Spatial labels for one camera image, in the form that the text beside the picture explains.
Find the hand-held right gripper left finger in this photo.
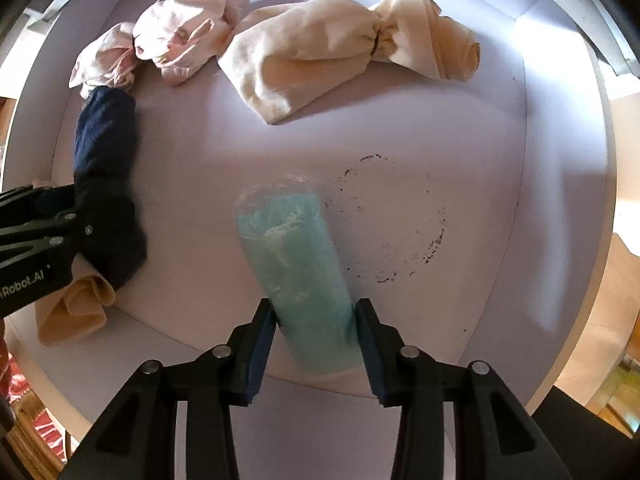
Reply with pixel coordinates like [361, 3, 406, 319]
[57, 298, 278, 480]

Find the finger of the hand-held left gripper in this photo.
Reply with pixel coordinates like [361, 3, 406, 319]
[0, 185, 77, 233]
[0, 211, 97, 271]

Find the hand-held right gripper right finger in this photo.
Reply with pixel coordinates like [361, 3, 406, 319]
[354, 298, 573, 480]

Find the peach cloth bundle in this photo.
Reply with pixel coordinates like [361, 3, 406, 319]
[37, 269, 119, 347]

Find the mint green cloth pack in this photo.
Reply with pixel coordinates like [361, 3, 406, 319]
[232, 174, 365, 375]

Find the navy blue sock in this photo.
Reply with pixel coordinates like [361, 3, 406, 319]
[74, 85, 149, 292]

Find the pink and white cloth bundle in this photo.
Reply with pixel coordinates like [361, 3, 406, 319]
[67, 0, 252, 95]

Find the cream cloth bundle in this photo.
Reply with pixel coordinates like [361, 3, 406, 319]
[216, 0, 482, 126]

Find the red ruffled blanket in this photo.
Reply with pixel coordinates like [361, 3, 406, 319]
[0, 347, 68, 463]

